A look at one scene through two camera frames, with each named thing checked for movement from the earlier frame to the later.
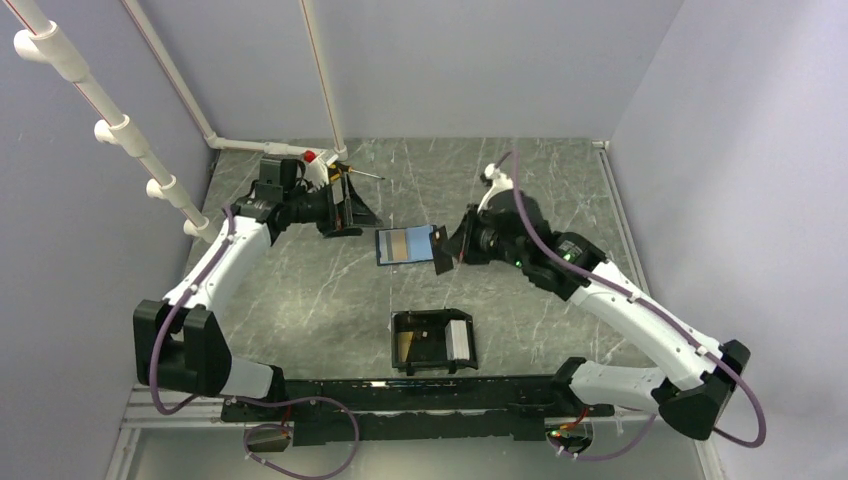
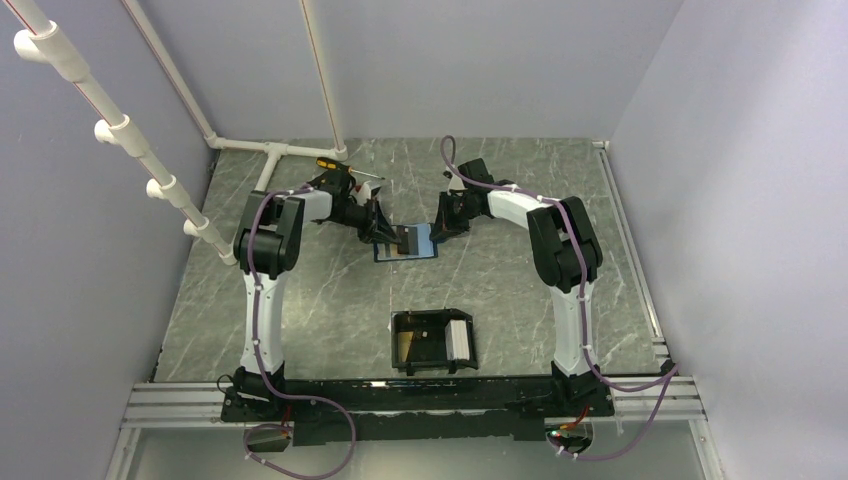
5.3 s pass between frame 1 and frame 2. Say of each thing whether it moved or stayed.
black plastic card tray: stayed
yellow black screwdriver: stayed
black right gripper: moved
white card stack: stayed
